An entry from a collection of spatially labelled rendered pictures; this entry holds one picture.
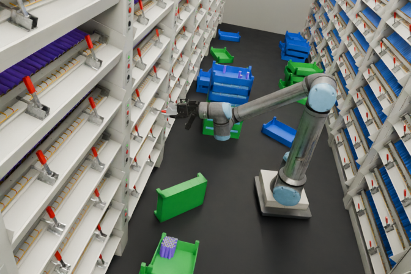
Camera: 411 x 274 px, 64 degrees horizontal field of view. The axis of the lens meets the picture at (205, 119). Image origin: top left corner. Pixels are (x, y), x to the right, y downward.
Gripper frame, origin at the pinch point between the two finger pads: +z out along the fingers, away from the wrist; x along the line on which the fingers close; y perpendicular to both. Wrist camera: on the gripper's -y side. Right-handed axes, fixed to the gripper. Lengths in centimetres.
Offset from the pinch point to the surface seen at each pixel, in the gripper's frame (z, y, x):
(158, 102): 6.6, 0.7, -10.9
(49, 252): 0, 18, 103
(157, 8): -6, 57, 5
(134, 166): 11.1, -16.0, 27.7
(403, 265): -117, -48, 48
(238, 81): -35, -13, -68
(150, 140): 10.8, -18.0, 1.3
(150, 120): 5.7, 0.2, 8.6
